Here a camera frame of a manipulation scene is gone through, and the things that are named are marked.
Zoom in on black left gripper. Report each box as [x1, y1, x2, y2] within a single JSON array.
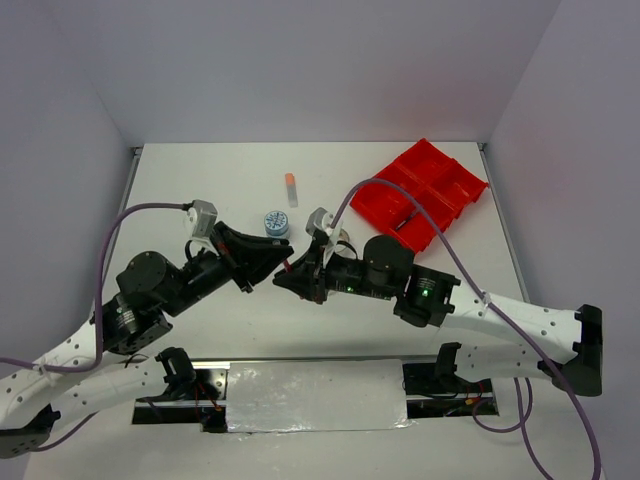
[[162, 219, 292, 316]]

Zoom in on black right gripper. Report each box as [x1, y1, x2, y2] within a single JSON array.
[[273, 236, 395, 302]]

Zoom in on blue gel pen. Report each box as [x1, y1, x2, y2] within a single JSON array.
[[394, 211, 418, 231]]

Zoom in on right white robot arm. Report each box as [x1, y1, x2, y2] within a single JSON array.
[[273, 234, 603, 397]]

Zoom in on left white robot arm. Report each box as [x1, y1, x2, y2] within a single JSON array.
[[1, 222, 294, 459]]

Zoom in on blue paint jar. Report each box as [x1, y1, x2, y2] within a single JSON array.
[[263, 210, 290, 239]]

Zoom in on orange cap highlighter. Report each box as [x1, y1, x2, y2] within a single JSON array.
[[285, 173, 298, 208]]

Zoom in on red compartment bin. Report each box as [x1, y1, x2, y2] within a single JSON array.
[[350, 139, 488, 253]]

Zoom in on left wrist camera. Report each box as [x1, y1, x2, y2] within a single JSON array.
[[185, 200, 218, 249]]

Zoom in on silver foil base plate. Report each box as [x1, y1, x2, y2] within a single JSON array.
[[132, 359, 498, 434]]

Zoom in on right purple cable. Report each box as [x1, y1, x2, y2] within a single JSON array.
[[329, 178, 604, 480]]

